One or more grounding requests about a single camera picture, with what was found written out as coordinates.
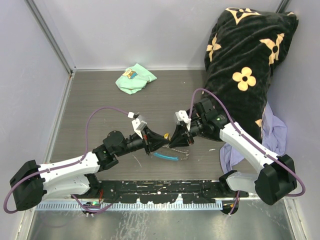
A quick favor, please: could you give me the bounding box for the lavender cloth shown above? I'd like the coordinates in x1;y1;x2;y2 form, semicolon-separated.
219;102;288;174

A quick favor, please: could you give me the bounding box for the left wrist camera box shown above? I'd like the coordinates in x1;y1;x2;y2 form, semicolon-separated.
131;114;147;139

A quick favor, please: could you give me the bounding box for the purple cable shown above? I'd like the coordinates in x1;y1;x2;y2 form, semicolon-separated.
187;87;306;216
2;106;133;215

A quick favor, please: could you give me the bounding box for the blue handled key ring organizer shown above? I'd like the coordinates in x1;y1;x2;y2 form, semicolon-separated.
153;146;189;162

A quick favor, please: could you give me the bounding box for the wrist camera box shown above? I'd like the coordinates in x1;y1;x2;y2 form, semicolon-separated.
174;110;192;128
131;114;147;139

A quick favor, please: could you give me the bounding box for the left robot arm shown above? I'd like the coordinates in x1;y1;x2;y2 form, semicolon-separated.
9;127;170;211

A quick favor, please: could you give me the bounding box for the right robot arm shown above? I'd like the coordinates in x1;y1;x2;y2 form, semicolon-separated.
169;98;297;206

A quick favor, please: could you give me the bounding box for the black floral blanket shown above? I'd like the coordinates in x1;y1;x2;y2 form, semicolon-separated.
202;7;299;142

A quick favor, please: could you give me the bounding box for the mint green cloth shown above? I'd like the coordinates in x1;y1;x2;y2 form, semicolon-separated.
115;63;157;95

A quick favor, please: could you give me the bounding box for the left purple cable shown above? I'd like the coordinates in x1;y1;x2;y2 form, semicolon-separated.
2;106;133;215

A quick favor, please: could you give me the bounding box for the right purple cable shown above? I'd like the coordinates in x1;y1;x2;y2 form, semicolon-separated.
187;87;306;216

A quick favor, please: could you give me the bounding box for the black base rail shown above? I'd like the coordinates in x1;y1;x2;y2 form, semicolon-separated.
89;180;237;204

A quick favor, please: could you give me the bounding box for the aluminium corner post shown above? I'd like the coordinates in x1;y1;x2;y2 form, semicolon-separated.
24;0;77;75

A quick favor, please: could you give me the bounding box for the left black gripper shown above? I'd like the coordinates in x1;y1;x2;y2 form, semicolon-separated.
115;125;169;157

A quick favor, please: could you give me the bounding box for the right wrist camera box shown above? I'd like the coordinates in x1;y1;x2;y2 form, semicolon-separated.
174;110;192;128

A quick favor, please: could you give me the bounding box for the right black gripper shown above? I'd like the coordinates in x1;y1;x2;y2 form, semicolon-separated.
168;117;206;149

